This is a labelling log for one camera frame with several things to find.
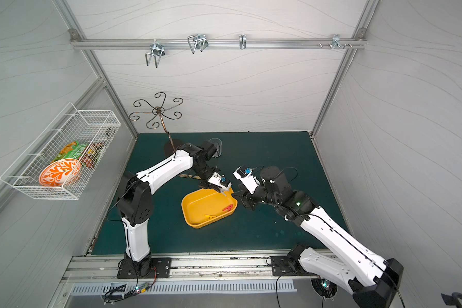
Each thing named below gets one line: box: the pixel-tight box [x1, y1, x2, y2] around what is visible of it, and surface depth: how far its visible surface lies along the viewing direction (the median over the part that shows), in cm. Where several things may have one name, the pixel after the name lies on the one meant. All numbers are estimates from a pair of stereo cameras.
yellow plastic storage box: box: [180, 188, 239, 229], surface depth 90 cm
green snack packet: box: [50, 141, 88, 164], surface depth 68 cm
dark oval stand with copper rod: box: [128, 91, 185, 158], surface depth 90 cm
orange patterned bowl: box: [39, 157, 82, 187], surface depth 64 cm
